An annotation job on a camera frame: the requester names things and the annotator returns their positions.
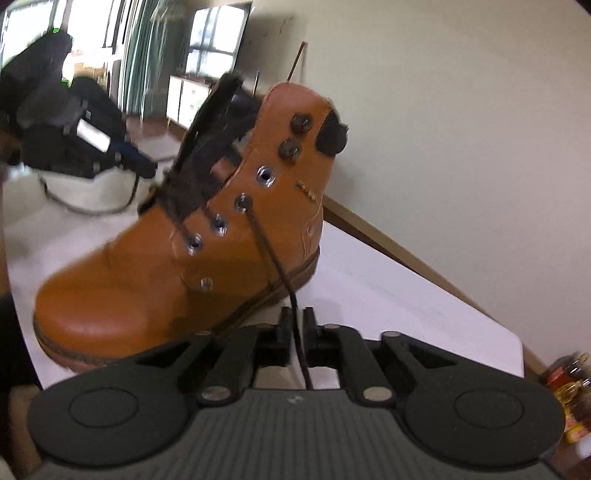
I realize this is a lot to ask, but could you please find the flat screen television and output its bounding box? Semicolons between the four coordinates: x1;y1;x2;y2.
186;4;254;80

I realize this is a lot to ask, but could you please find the white and wood media cabinet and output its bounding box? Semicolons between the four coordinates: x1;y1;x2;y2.
165;75;220;131

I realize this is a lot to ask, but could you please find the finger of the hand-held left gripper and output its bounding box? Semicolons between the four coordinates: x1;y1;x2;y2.
108;138;159;180

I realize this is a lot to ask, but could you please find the wooden stick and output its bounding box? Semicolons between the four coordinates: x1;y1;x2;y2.
285;41;306;85

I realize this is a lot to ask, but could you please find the balcony window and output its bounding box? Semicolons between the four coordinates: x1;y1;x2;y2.
0;0;125;112

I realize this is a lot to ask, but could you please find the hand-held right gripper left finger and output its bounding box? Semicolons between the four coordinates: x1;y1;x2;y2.
134;307;294;406

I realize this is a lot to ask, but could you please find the green curtain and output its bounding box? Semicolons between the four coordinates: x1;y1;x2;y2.
121;0;188;116

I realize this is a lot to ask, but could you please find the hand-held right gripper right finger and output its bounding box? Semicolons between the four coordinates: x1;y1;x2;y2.
302;307;460;406

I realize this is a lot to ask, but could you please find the dark brown shoelace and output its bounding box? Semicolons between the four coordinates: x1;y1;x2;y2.
39;152;317;391

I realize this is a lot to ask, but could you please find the group of cooking oil bottles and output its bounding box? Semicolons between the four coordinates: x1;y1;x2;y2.
542;352;591;446

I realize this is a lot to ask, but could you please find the brown leather boot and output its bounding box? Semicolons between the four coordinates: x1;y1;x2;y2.
32;71;349;374

